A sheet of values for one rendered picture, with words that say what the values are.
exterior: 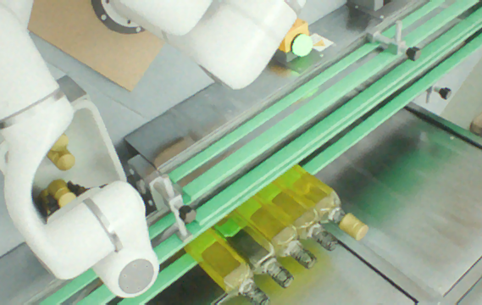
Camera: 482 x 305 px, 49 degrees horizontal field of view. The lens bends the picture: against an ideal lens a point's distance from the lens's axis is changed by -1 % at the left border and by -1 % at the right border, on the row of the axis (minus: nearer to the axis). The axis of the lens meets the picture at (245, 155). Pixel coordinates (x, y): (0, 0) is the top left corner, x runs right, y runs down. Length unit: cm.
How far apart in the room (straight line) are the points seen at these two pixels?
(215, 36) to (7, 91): 25
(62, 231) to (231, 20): 33
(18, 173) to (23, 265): 44
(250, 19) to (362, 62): 55
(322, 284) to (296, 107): 36
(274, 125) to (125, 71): 30
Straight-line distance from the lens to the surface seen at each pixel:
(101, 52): 94
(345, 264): 114
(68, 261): 67
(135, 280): 72
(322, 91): 111
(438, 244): 123
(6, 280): 106
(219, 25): 69
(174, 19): 67
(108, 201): 67
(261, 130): 104
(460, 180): 136
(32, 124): 63
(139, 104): 105
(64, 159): 95
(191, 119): 106
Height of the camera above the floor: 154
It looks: 36 degrees down
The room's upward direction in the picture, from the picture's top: 127 degrees clockwise
